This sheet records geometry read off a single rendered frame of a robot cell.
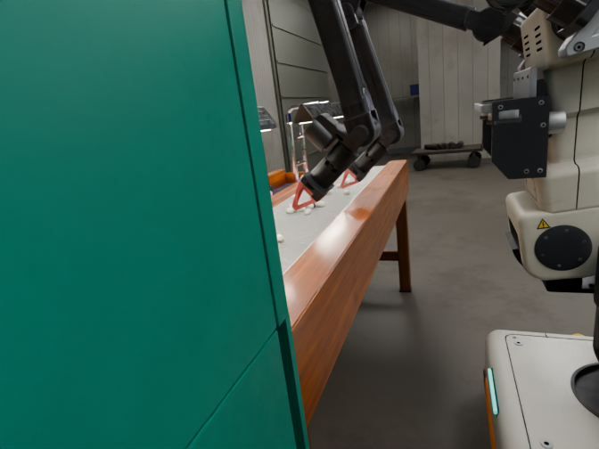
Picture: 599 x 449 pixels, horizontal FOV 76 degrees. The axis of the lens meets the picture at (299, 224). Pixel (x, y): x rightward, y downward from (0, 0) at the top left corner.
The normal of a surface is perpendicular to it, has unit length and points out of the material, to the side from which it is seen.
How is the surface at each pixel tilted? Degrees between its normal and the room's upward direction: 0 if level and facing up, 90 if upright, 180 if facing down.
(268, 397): 90
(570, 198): 90
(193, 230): 90
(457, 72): 90
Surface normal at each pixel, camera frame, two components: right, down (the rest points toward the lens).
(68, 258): 0.93, -0.02
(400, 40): -0.35, 0.30
